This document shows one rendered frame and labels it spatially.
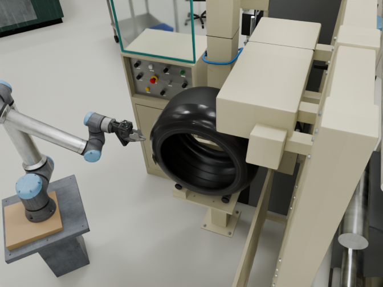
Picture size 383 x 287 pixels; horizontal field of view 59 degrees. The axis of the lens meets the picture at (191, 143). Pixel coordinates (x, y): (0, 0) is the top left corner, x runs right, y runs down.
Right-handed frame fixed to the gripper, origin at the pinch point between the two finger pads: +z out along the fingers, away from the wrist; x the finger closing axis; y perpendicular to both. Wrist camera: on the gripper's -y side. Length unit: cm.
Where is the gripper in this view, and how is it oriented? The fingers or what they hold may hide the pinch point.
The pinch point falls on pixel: (143, 139)
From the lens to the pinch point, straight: 191.9
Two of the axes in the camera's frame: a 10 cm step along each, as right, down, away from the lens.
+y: 0.6, -6.8, -7.3
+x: 3.7, -6.6, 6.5
